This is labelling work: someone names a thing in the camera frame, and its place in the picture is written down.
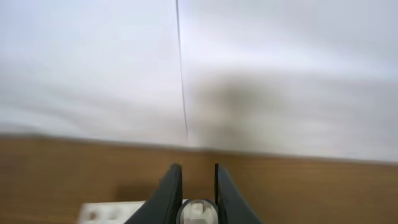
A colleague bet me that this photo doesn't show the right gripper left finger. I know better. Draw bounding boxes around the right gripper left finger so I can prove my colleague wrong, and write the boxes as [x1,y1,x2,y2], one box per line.
[123,163,184,224]

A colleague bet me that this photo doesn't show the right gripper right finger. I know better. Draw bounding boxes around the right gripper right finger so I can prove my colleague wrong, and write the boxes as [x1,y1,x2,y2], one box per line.
[213,163,264,224]

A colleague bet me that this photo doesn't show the clear test tube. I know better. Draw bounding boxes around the clear test tube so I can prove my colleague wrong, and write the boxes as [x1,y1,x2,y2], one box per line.
[176,198,220,224]

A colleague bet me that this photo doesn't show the white test tube rack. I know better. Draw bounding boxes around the white test tube rack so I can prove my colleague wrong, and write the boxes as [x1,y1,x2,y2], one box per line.
[76,198,149,224]

